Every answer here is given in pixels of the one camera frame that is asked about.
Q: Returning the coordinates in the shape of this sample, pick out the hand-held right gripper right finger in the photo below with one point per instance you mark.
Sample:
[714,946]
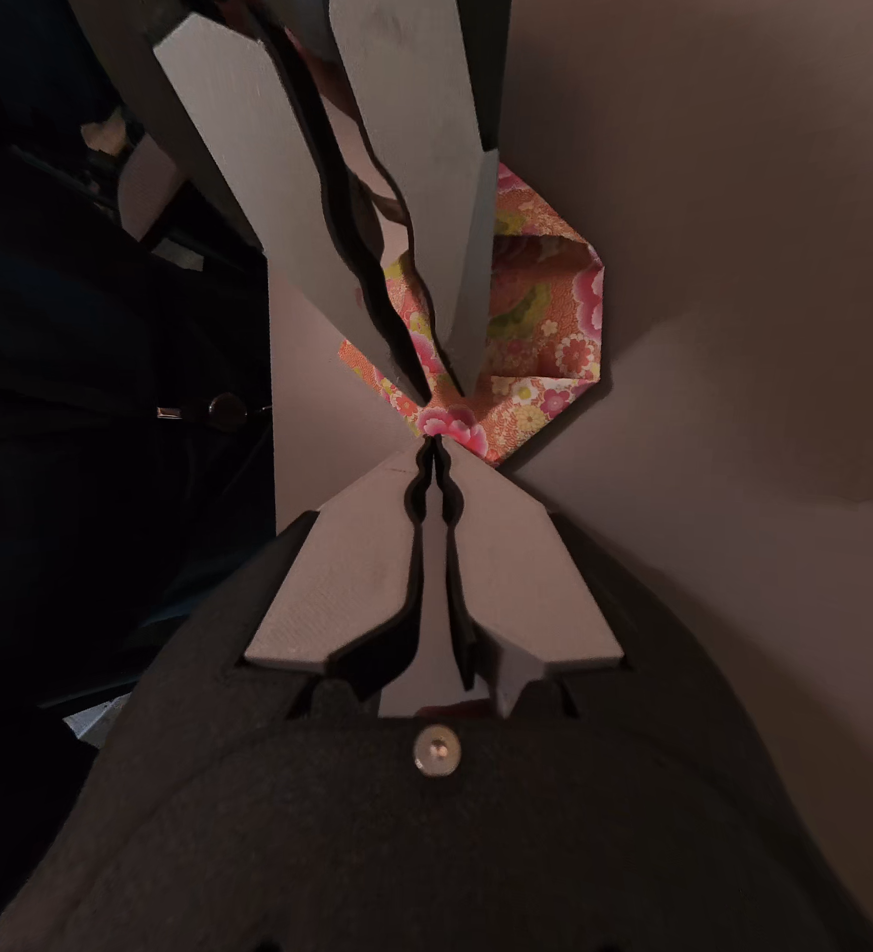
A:
[518,580]

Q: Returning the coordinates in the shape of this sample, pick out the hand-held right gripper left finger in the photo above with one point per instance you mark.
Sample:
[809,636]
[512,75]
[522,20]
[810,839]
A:
[347,580]

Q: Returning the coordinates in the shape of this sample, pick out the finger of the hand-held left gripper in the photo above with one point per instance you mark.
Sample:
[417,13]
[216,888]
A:
[436,149]
[258,163]

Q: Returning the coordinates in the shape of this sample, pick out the floral origami paper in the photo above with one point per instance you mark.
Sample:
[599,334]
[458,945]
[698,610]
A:
[540,327]

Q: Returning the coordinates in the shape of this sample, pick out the grey office chair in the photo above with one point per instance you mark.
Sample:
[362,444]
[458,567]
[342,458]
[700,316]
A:
[155,186]

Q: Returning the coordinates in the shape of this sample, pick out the metal badge reel clip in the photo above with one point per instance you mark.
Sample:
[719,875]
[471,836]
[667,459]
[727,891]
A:
[222,409]

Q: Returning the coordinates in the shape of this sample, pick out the person's dark clothed torso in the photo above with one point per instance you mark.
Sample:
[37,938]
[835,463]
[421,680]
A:
[72,357]

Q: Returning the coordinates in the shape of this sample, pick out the white flat object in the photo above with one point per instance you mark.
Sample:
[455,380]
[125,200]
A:
[98,721]

